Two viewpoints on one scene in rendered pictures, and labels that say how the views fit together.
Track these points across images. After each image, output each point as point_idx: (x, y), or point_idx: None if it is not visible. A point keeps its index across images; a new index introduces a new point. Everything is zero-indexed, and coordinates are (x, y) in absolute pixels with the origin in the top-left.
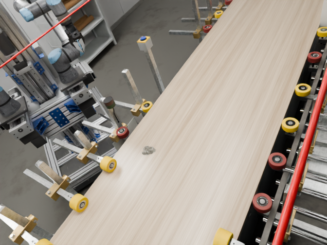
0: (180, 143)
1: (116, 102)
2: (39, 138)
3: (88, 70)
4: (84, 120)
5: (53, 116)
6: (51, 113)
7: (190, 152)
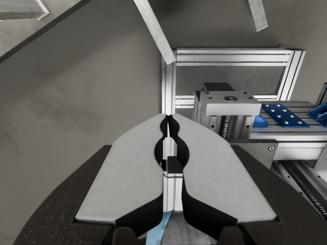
0: None
1: (154, 28)
2: None
3: (168, 182)
4: (257, 28)
5: (296, 118)
6: (301, 123)
7: None
